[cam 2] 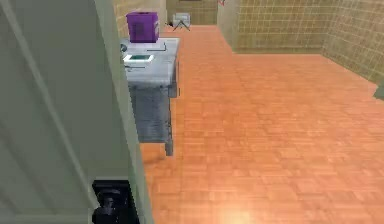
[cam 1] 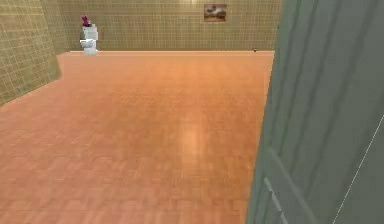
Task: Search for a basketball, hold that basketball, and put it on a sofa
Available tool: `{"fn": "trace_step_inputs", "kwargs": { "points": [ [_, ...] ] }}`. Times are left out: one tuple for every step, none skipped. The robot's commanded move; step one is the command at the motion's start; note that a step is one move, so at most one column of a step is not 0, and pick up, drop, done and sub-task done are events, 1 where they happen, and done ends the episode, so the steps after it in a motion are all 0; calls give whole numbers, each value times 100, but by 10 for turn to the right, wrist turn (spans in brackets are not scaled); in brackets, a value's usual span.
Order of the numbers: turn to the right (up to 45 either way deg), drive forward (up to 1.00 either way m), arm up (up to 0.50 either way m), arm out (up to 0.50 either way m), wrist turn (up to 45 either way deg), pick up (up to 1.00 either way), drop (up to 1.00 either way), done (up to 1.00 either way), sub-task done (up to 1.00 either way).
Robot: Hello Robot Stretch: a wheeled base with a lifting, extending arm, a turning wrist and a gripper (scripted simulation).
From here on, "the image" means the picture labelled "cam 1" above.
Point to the white toilet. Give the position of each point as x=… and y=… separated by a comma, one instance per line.
x=90, y=41

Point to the grey-green room door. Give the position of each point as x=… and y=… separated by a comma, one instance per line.
x=326, y=113

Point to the brown framed picture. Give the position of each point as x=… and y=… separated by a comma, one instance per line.
x=215, y=12

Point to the magenta house plant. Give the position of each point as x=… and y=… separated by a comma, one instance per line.
x=85, y=21

